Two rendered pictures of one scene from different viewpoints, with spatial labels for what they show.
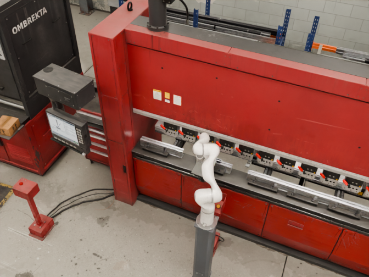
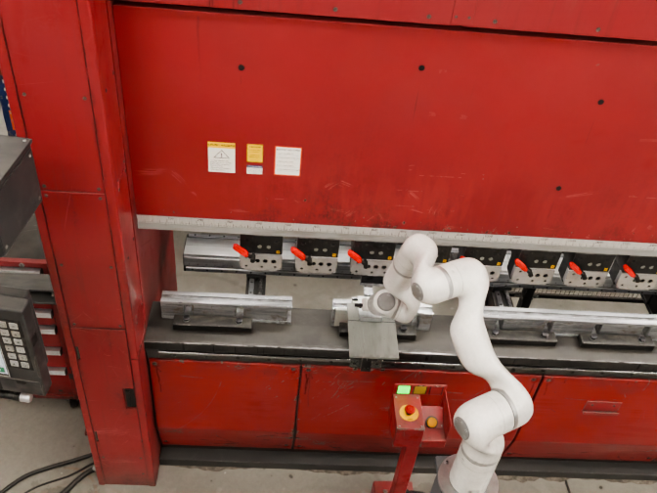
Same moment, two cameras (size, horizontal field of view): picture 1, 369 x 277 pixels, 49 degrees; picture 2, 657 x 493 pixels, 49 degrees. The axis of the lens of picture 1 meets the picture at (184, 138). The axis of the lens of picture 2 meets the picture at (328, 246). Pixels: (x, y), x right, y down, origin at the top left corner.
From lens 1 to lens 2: 1.79 m
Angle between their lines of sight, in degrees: 20
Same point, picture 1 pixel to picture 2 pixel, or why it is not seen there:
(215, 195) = (521, 407)
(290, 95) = (635, 78)
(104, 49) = (49, 24)
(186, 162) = (309, 331)
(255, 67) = (549, 12)
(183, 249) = not seen: outside the picture
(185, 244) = not seen: outside the picture
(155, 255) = not seen: outside the picture
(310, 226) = (637, 401)
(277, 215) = (559, 397)
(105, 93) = (60, 185)
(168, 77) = (261, 96)
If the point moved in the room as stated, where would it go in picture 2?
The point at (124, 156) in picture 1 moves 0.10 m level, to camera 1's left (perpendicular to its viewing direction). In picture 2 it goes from (131, 362) to (104, 370)
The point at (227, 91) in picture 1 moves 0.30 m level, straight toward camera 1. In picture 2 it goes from (449, 103) to (492, 160)
